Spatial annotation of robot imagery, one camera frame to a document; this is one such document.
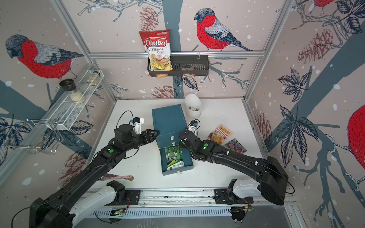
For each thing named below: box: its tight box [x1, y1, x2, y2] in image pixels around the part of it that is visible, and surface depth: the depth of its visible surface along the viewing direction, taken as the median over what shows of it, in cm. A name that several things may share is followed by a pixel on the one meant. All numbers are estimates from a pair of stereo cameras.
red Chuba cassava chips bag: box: [139, 29, 173, 79], surface depth 85 cm
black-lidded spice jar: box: [58, 78, 87, 105], surface depth 72 cm
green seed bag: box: [164, 145, 185, 171], surface depth 89 cm
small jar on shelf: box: [86, 71, 101, 86], surface depth 87 cm
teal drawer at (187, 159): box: [159, 147, 194, 176], surface depth 87 cm
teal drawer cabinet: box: [152, 104, 188, 149], surface depth 81 cm
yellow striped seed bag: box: [205, 123, 234, 145], surface depth 100 cm
